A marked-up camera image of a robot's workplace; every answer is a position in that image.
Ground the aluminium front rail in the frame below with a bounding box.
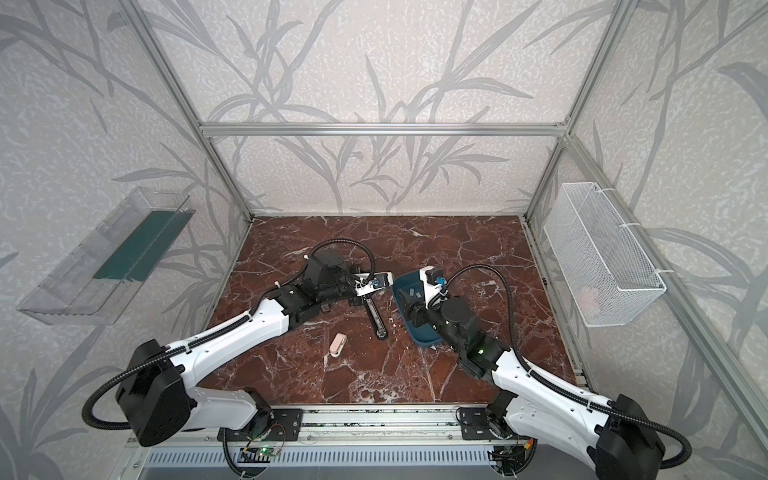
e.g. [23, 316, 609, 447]
[156, 403, 520, 447]

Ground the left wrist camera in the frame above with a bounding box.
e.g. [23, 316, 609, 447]
[354, 272, 394, 297]

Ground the white wire mesh basket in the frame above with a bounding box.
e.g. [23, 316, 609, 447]
[544, 182, 666, 328]

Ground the pink object in basket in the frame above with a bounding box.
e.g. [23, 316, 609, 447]
[576, 287, 600, 316]

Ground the slotted grey cable duct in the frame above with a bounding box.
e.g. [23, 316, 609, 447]
[145, 445, 492, 468]

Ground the clear plastic wall bin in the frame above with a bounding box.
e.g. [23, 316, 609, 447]
[18, 187, 195, 326]

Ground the teal plastic tray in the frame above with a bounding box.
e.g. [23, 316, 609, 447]
[392, 270, 443, 348]

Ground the black stapler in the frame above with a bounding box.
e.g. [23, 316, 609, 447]
[363, 295, 389, 340]

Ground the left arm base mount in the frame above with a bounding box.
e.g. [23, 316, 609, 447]
[217, 408, 304, 443]

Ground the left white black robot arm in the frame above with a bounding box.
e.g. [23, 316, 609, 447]
[81, 239, 393, 446]

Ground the green pad in bin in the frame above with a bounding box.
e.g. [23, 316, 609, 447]
[93, 210, 195, 282]

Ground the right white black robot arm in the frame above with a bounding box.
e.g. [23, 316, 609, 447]
[393, 266, 693, 479]

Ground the small green circuit board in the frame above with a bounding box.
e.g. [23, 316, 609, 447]
[240, 446, 282, 463]

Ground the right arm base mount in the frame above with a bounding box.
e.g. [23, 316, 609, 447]
[455, 407, 517, 440]

